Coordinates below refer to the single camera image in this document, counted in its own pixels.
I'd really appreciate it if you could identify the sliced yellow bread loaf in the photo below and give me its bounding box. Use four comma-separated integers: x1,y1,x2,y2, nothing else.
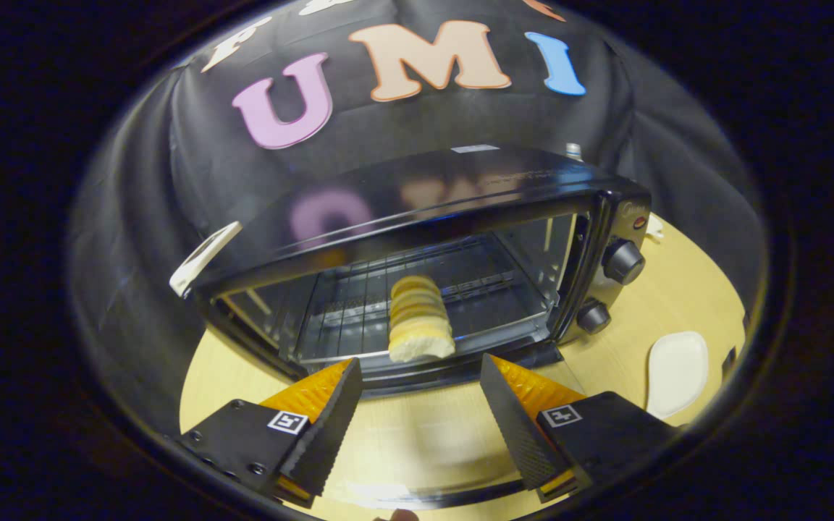
388,275,456,363

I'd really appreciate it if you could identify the black backdrop cloth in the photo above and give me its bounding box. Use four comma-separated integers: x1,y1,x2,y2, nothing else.
66,0,769,435

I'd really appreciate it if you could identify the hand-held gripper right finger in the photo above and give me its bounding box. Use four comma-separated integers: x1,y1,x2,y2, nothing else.
479,353,680,505

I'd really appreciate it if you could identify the white pop-up toaster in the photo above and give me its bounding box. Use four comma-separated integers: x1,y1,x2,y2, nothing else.
169,221,243,297

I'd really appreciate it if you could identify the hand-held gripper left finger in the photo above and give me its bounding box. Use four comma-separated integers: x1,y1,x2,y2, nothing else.
177,357,364,509

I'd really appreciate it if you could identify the white square plate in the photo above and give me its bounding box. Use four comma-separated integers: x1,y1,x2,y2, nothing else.
646,331,709,419

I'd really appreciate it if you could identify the black toaster oven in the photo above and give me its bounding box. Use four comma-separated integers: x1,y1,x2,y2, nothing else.
193,145,653,511

